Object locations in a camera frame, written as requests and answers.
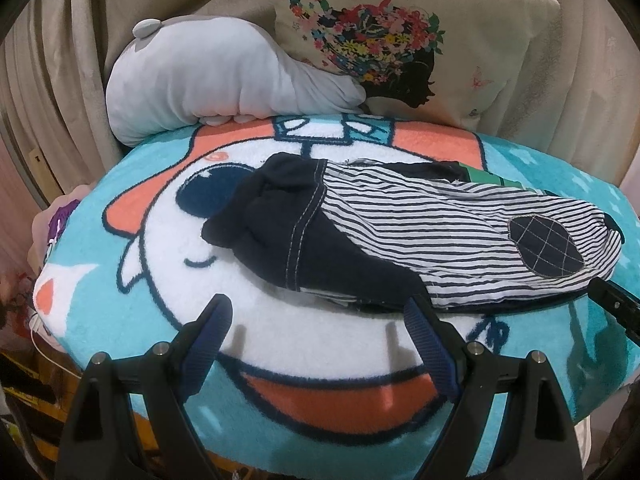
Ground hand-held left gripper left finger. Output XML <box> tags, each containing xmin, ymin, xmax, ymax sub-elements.
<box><xmin>54</xmin><ymin>294</ymin><xmax>234</xmax><ymax>480</ymax></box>

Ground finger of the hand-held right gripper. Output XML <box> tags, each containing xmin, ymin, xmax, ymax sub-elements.
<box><xmin>588</xmin><ymin>277</ymin><xmax>640</xmax><ymax>342</ymax></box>

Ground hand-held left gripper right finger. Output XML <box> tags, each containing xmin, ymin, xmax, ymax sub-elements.
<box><xmin>403</xmin><ymin>296</ymin><xmax>585</xmax><ymax>480</ymax></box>

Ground striped navy pants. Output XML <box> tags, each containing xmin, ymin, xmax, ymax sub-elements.
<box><xmin>201</xmin><ymin>153</ymin><xmax>624</xmax><ymax>314</ymax></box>

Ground cartoon printed blanket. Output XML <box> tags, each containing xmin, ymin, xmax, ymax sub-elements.
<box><xmin>31</xmin><ymin>114</ymin><xmax>640</xmax><ymax>467</ymax></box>

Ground grey plush toy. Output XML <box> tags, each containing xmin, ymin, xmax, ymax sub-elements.
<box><xmin>105</xmin><ymin>15</ymin><xmax>366</xmax><ymax>148</ymax></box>

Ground floral print cushion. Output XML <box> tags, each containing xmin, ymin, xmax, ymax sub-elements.
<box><xmin>269</xmin><ymin>0</ymin><xmax>561</xmax><ymax>133</ymax></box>

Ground beige curtain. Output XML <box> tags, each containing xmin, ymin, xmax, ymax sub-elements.
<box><xmin>0</xmin><ymin>0</ymin><xmax>640</xmax><ymax>201</ymax></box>

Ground white cable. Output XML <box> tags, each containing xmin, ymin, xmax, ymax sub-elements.
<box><xmin>28</xmin><ymin>310</ymin><xmax>81</xmax><ymax>376</ymax></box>

